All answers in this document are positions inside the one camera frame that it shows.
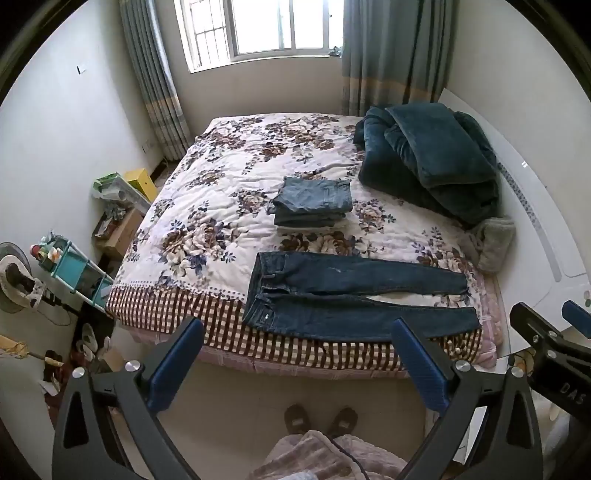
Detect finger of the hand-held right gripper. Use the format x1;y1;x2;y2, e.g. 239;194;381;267
509;302;561;344
561;299;591;330

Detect dark blue jeans pants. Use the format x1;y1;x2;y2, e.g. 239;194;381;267
241;251;482;344

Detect person's pink fleece robe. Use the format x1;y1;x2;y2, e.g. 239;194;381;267
249;430;410;480

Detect black cable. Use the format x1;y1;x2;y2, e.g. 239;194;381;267
328;436;371;480

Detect cardboard box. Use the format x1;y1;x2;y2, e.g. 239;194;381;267
92;208;147;257

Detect stack of folded blue jeans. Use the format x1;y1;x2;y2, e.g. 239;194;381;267
271;176;354;229

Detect yellow box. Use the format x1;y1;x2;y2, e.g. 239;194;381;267
124;167;159;203

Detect pair of floor slippers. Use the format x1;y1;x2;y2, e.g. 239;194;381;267
76;323;112;366

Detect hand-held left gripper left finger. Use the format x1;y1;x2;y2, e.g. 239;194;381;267
52;316;205;480

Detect bed with floral quilt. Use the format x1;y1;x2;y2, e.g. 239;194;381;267
106;113;485;326

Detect person's left brown slipper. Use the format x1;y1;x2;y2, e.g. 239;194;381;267
284;405;310;435

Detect teal storage rack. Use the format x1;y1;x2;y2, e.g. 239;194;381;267
34;233;115;310

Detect dark teal fleece blanket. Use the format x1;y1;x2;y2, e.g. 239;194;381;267
353;102;504;227

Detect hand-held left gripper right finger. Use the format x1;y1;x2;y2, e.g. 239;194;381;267
390;318;543;480

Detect brown checked bed sheet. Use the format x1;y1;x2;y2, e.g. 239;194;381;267
105;285;491;371

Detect grey-blue curtain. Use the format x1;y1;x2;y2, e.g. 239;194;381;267
119;0;193;162
341;0;455;117

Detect standing fan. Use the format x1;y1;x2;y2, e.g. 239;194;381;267
0;242;81;320

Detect white headboard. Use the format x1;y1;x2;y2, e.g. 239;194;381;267
436;88;591;354

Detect window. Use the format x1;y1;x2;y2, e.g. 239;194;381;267
174;0;345;73

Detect grey fleece pillow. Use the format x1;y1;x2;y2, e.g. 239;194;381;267
475;216;516;274

